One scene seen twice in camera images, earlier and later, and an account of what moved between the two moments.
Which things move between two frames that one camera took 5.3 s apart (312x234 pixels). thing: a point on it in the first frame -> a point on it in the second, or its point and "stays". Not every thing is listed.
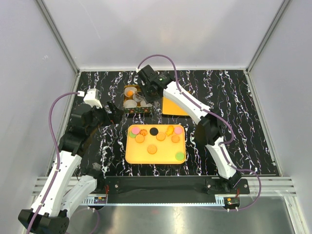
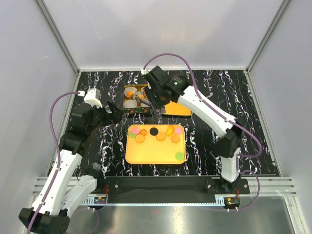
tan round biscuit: x=151 y=149 -> x=142 y=96
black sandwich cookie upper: x=153 y=131 stays
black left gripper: x=115 y=116 stays
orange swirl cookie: x=129 y=93 stays
